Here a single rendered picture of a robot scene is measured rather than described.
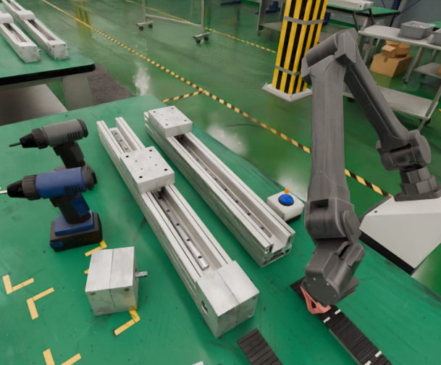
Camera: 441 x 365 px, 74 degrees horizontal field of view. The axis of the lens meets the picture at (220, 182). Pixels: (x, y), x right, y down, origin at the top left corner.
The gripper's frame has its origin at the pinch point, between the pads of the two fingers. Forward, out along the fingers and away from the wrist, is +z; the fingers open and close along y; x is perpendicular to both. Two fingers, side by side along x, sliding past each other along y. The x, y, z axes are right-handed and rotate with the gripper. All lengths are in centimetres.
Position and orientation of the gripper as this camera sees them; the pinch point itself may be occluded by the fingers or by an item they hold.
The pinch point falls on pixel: (319, 303)
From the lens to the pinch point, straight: 74.6
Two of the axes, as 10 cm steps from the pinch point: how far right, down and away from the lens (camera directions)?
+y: -8.5, 2.9, -4.4
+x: 5.2, 5.6, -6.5
